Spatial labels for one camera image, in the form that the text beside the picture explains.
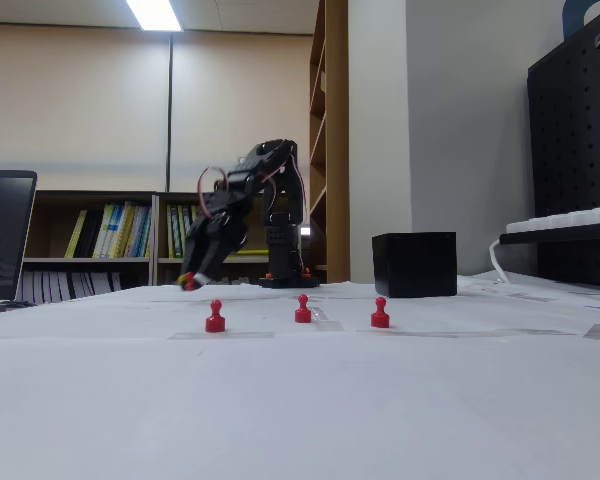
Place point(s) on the ceiling light panel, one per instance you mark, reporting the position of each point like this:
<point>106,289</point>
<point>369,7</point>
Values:
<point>152,15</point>

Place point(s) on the tall wooden bookshelf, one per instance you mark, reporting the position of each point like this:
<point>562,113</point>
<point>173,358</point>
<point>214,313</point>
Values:
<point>337,150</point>

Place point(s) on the black wall conduit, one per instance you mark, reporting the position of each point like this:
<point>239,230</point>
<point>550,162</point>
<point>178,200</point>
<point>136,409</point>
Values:
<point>170,100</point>

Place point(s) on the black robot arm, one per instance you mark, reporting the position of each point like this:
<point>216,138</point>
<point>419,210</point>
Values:
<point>282,240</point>

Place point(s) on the white paper table cover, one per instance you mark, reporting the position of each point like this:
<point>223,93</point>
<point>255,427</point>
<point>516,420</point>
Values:
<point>300,400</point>

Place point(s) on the red bead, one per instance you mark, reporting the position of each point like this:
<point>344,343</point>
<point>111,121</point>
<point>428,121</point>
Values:
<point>190,285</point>
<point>215,324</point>
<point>379,320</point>
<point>303,315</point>

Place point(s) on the white power strip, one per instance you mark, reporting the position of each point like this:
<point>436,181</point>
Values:
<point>570,217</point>

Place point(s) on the dark blue object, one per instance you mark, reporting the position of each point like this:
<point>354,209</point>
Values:
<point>572,20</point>

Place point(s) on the low wooden bookshelf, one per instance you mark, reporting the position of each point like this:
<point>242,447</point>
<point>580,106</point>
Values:
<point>95,196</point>
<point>180,198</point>

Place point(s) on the black laptop screen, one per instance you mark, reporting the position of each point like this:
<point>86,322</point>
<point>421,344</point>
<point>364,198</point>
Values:
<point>0,235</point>

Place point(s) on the black pegboard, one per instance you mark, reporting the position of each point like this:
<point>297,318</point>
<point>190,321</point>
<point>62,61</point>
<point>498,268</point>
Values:
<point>575,125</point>

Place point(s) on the black box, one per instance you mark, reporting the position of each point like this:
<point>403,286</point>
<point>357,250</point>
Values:
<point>415,265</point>

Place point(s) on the yellow book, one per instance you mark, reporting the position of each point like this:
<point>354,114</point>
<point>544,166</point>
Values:
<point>76,234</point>

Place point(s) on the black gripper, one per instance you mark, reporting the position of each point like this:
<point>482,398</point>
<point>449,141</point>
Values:
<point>211,246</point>

